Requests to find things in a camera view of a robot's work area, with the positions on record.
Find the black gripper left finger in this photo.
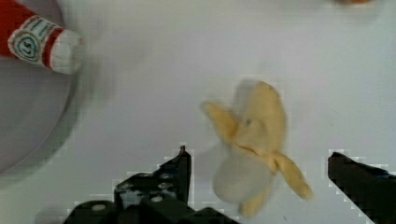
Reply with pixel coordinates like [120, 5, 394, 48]
[63, 147, 240, 224]

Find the orange slice toy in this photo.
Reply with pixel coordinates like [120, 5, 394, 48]
[334, 0, 374, 5]

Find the red ketchup bottle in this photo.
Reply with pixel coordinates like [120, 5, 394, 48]
[0, 0, 83, 75]

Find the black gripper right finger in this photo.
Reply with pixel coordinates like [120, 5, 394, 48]
[327, 152, 396, 224]

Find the purple round plate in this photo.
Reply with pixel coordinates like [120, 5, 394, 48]
[0, 0, 78, 175]

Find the plush peeled banana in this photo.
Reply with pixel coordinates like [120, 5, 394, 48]
[204, 81, 314, 217]

